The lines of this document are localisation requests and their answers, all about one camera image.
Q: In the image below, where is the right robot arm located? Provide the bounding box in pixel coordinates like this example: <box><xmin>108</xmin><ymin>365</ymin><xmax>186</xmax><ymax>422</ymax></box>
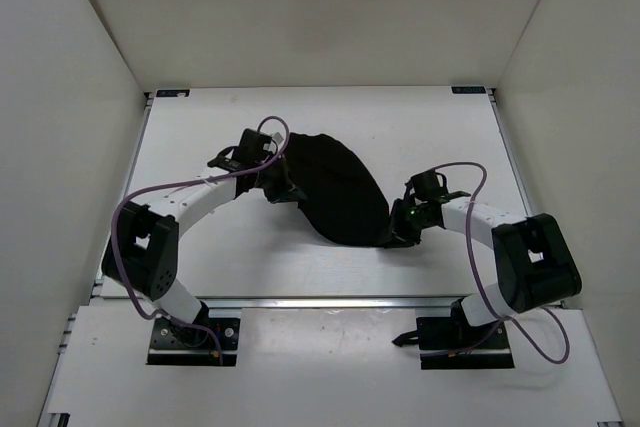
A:
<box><xmin>388</xmin><ymin>169</ymin><xmax>582</xmax><ymax>348</ymax></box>

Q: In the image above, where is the left table corner label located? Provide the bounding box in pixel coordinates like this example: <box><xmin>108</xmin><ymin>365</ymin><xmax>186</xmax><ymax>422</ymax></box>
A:
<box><xmin>155</xmin><ymin>89</ymin><xmax>190</xmax><ymax>98</ymax></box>

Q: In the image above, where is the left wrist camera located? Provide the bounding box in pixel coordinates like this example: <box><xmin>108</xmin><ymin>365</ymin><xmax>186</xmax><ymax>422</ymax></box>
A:
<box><xmin>266</xmin><ymin>132</ymin><xmax>285</xmax><ymax>153</ymax></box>

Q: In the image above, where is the right table corner label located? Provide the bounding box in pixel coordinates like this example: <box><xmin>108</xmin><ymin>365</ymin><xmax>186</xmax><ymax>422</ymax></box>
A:
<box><xmin>451</xmin><ymin>86</ymin><xmax>486</xmax><ymax>95</ymax></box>

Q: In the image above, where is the table corner label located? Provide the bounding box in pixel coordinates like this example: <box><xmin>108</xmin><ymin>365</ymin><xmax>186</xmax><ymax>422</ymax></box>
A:
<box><xmin>155</xmin><ymin>89</ymin><xmax>190</xmax><ymax>98</ymax></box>
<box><xmin>451</xmin><ymin>86</ymin><xmax>486</xmax><ymax>95</ymax></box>

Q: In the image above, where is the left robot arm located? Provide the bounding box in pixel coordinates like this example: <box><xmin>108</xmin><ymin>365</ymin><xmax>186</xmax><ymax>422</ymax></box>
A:
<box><xmin>101</xmin><ymin>129</ymin><xmax>292</xmax><ymax>345</ymax></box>

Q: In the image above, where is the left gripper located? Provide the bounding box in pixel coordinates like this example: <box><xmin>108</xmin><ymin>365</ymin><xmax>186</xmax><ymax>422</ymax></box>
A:
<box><xmin>256</xmin><ymin>152</ymin><xmax>307</xmax><ymax>202</ymax></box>

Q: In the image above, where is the black skirt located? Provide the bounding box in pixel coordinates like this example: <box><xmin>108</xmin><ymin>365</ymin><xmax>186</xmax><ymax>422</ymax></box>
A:
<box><xmin>283</xmin><ymin>133</ymin><xmax>390</xmax><ymax>247</ymax></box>

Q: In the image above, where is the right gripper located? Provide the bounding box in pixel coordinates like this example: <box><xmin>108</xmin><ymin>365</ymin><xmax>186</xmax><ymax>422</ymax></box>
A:
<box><xmin>378</xmin><ymin>199</ymin><xmax>434</xmax><ymax>248</ymax></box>

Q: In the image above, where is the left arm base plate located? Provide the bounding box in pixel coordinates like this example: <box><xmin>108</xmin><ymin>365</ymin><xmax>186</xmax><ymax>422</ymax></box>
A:
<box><xmin>147</xmin><ymin>309</ymin><xmax>241</xmax><ymax>367</ymax></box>

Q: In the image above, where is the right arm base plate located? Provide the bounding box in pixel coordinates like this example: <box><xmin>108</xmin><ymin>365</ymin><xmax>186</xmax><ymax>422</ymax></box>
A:
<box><xmin>392</xmin><ymin>300</ymin><xmax>515</xmax><ymax>371</ymax></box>

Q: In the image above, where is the aluminium table front rail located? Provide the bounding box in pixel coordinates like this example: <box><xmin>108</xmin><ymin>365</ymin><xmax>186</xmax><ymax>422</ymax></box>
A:
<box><xmin>93</xmin><ymin>293</ymin><xmax>462</xmax><ymax>319</ymax></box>

